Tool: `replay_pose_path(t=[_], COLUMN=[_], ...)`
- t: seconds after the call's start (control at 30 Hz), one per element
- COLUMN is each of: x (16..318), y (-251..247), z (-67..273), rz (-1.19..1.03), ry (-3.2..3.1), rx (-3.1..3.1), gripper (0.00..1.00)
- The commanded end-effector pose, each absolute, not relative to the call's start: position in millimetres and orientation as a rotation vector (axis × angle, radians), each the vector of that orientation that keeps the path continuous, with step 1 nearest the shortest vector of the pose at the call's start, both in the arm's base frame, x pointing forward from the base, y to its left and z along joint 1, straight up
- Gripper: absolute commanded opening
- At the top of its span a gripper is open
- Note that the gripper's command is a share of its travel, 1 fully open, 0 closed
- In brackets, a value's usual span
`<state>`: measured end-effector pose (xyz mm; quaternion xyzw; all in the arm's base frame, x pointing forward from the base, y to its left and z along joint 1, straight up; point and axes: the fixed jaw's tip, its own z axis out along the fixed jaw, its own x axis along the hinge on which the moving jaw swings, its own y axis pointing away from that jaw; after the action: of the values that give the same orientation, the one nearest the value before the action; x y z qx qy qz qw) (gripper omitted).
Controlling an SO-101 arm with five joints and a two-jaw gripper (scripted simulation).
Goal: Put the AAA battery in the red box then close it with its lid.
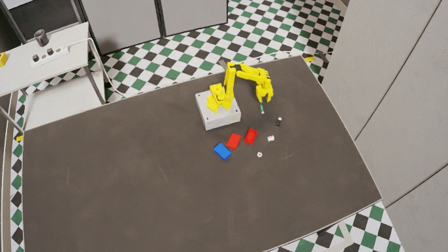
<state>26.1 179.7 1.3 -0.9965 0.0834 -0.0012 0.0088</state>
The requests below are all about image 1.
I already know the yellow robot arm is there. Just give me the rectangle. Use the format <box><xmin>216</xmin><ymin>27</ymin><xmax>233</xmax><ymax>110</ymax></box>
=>
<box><xmin>206</xmin><ymin>62</ymin><xmax>271</xmax><ymax>113</ymax></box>

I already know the red open box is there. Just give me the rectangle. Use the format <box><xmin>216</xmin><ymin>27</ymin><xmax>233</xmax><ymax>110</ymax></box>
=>
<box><xmin>244</xmin><ymin>129</ymin><xmax>257</xmax><ymax>145</ymax></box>

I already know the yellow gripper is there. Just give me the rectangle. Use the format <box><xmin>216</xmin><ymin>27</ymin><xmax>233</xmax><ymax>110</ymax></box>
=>
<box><xmin>256</xmin><ymin>82</ymin><xmax>273</xmax><ymax>102</ymax></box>

